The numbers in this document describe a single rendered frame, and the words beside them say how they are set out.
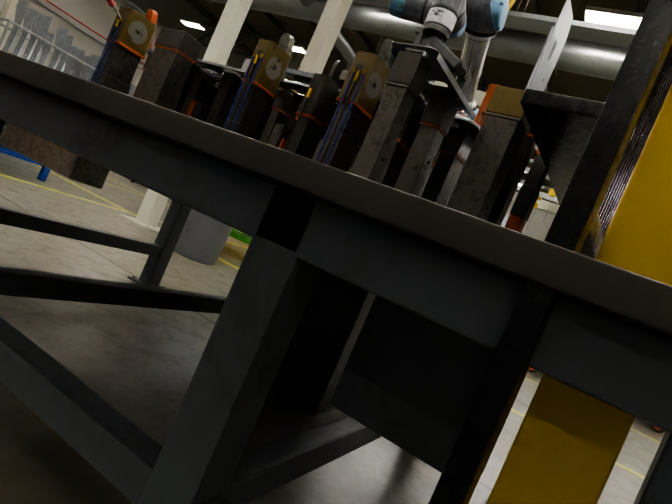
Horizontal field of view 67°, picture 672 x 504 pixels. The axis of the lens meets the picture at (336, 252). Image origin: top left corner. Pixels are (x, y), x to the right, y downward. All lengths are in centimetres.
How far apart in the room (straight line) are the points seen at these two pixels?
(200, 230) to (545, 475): 391
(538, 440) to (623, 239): 25
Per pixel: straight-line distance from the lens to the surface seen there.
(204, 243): 438
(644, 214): 67
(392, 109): 95
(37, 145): 157
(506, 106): 115
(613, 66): 1354
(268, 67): 146
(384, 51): 131
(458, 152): 126
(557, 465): 66
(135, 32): 197
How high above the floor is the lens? 62
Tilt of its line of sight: 1 degrees down
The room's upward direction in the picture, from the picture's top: 23 degrees clockwise
